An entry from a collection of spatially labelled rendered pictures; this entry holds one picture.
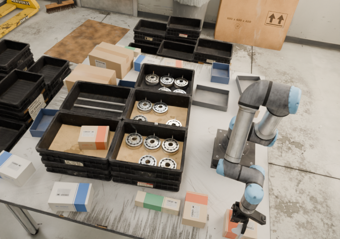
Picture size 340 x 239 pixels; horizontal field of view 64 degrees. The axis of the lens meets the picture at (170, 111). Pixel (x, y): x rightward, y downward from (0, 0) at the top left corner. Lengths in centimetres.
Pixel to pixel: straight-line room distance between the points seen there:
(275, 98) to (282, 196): 156
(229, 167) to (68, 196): 84
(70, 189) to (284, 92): 117
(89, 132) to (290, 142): 212
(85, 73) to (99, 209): 102
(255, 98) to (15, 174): 132
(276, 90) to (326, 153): 203
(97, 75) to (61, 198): 94
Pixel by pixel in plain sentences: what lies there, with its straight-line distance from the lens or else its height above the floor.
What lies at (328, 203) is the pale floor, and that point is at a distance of 283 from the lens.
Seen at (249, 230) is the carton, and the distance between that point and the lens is 154.
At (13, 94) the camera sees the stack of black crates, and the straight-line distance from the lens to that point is 271.
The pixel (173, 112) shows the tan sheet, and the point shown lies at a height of 83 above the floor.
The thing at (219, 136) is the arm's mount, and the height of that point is 80.
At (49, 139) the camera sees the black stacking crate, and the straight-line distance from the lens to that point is 172.
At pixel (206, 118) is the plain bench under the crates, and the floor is 70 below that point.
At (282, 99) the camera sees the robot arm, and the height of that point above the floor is 140.
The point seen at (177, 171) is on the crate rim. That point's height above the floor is 93.
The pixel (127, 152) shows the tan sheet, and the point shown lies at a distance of 161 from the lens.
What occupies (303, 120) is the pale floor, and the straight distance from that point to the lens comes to 339.
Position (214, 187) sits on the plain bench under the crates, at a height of 70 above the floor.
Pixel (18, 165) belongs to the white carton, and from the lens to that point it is 176.
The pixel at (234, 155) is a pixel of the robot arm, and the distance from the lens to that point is 128.
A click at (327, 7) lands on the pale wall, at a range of 462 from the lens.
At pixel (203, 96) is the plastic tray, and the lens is 218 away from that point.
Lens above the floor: 214
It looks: 45 degrees down
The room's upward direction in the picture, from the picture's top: 5 degrees clockwise
